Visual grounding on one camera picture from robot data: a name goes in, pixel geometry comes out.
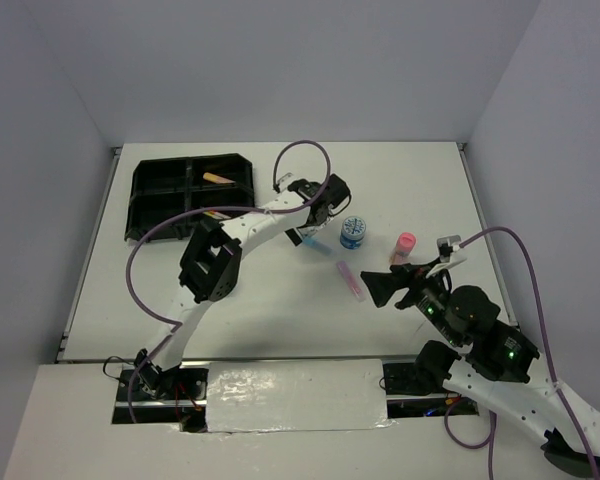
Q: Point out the pink-capped glitter bottle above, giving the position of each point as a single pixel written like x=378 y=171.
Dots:
x=405 y=244

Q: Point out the silver foil-covered panel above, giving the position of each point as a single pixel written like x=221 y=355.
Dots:
x=290 y=396

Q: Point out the orange-capped pink glue stick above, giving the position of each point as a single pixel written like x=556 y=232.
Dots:
x=217 y=179

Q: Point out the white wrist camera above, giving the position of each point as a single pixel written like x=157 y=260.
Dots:
x=449 y=255
x=283 y=182

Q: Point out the thin orange highlighter pen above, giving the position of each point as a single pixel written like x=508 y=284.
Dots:
x=217 y=215

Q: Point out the blue-capped glue stick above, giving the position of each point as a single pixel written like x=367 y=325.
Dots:
x=317 y=245

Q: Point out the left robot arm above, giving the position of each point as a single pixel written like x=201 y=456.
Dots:
x=210 y=265

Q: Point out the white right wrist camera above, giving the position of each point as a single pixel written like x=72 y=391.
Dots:
x=449 y=255

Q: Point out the blue paint jar right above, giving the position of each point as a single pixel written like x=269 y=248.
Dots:
x=353 y=231

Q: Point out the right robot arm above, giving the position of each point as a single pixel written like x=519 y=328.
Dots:
x=488 y=362

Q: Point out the black four-compartment organizer tray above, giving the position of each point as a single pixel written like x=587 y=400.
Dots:
x=163 y=188

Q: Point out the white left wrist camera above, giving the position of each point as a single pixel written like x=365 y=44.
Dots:
x=283 y=182

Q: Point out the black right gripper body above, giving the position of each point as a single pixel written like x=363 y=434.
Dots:
x=420 y=286

